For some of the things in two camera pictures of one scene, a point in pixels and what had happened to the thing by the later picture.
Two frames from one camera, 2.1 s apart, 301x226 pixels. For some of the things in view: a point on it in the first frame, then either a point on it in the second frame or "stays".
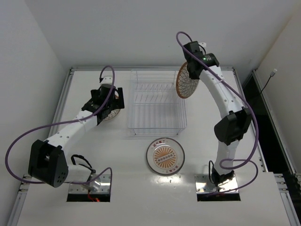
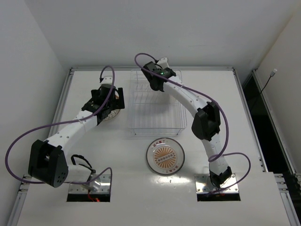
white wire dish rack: x=154 y=107 stays
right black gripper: x=192 y=71 to x=154 y=84
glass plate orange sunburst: x=165 y=156 stays
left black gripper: x=113 y=103 stays
